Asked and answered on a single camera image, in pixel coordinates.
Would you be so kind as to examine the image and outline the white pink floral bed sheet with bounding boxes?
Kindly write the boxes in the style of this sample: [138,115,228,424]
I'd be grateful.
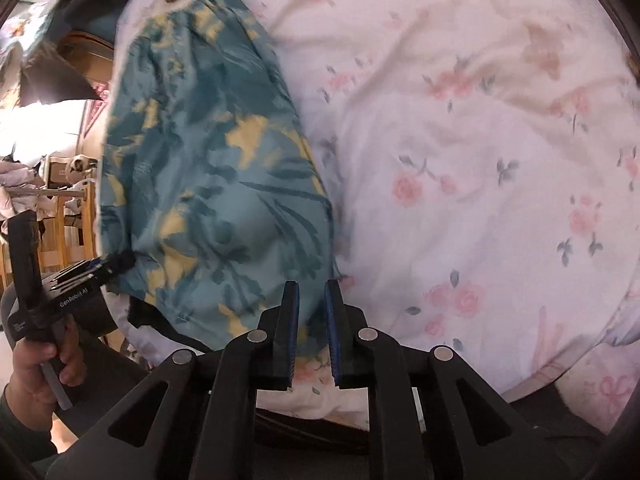
[112,0,640,436]

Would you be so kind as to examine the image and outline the person's left hand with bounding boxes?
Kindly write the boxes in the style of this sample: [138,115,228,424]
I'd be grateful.
[4,317,87,433]

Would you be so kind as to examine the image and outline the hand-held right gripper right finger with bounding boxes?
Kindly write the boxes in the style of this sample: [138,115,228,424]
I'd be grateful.
[325,279,582,480]

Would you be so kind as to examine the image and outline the teal yellow floral pants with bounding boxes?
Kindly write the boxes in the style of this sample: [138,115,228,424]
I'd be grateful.
[97,0,337,357]

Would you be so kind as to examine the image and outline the person's left forearm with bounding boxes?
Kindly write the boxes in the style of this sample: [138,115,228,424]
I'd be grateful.
[0,385,60,467]

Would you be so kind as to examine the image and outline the brown wooden furniture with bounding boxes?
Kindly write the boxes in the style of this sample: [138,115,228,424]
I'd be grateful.
[57,32,118,92]

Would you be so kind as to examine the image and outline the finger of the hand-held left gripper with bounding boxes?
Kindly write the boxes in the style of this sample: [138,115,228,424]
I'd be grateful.
[47,251,137,290]

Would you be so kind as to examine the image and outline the pile of light clothes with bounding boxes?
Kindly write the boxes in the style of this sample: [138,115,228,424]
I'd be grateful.
[0,145,51,221]

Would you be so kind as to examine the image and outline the wooden rack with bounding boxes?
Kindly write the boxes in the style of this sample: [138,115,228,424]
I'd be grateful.
[0,180,98,286]

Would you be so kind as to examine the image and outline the black cloth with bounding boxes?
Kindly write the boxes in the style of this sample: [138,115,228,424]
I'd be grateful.
[127,296,213,356]

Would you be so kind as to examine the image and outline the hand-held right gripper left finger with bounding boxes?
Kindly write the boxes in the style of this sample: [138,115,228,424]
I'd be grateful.
[46,280,301,480]

